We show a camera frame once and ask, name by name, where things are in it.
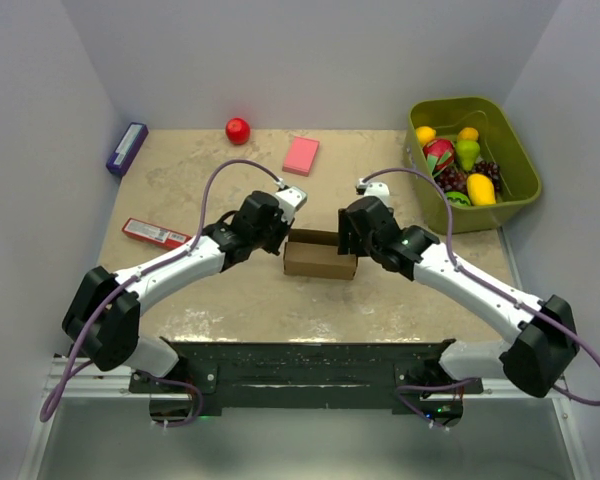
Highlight yellow mango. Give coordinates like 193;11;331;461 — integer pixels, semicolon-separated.
466;173;496;206

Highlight olive green plastic bin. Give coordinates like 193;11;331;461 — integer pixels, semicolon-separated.
404;97;542;234

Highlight red apple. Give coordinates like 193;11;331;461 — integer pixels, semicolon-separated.
225;117;251;145

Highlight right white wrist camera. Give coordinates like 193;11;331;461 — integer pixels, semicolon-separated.
356;179;391;208

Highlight dark purple grapes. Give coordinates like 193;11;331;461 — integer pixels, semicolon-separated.
434;160;502;195

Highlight red green dragon fruit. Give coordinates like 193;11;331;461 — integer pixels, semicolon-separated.
423;138;455;177

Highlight orange fruit right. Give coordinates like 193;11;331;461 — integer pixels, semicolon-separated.
456;127;480;142

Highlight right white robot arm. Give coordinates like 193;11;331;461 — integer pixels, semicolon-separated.
338;196;579;398

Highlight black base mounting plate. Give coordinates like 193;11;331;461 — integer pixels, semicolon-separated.
127;337;484;421

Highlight green round toy fruit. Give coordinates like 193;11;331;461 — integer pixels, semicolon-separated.
445;191;472;207

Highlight yellow lemon left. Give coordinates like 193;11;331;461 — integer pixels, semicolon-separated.
415;126;437;148

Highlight red rectangular box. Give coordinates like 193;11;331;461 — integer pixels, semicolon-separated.
121;218;192;250

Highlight pink sticky note pad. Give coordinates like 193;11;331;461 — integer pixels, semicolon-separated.
282;136;320;176

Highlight green pear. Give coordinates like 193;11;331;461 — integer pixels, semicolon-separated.
455;140;480;172

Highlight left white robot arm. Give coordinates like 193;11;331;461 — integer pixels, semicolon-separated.
62;187;307;392

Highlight brown cardboard box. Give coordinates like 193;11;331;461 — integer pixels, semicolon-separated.
283;229;358;281

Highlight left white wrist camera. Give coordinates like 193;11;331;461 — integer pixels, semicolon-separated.
274;186;308;225

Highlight purple rectangular box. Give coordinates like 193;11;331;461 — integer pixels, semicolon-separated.
106;122;149;178

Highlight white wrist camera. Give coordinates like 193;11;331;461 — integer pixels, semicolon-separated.
356;179;391;208
274;186;308;225

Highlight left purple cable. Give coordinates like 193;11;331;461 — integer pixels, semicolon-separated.
39;159;286;429

